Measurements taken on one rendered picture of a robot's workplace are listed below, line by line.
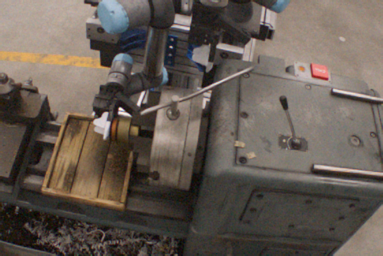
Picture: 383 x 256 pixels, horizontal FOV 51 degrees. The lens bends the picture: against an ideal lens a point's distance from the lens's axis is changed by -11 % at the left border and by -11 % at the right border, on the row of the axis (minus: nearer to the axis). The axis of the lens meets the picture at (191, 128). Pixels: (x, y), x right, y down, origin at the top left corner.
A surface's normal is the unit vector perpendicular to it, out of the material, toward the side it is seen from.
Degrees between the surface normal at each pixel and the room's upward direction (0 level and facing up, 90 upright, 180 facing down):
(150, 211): 0
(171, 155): 55
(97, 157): 0
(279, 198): 90
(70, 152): 0
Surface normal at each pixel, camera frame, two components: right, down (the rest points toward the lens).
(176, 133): 0.04, -0.10
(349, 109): 0.11, -0.61
